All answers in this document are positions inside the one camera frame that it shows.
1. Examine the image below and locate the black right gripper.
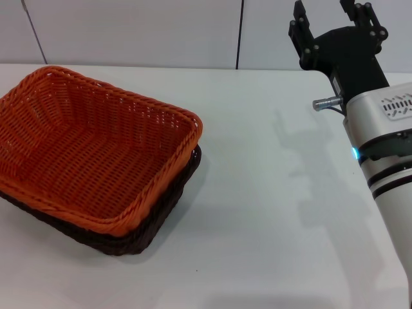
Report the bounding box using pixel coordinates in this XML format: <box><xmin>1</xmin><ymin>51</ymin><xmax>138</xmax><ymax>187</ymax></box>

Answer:
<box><xmin>288</xmin><ymin>0</ymin><xmax>391</xmax><ymax>98</ymax></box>

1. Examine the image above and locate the dark brown woven basket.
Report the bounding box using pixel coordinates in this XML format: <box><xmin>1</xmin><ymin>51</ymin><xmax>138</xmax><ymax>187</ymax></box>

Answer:
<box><xmin>0</xmin><ymin>143</ymin><xmax>203</xmax><ymax>257</ymax></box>

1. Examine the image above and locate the orange woven basket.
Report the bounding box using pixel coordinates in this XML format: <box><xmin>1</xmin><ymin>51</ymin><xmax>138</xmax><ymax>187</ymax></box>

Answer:
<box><xmin>0</xmin><ymin>66</ymin><xmax>204</xmax><ymax>238</ymax></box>

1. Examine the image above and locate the silver cable connector plug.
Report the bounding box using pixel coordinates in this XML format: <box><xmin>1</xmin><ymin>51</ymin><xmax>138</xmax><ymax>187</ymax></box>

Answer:
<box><xmin>312</xmin><ymin>96</ymin><xmax>344</xmax><ymax>112</ymax></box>

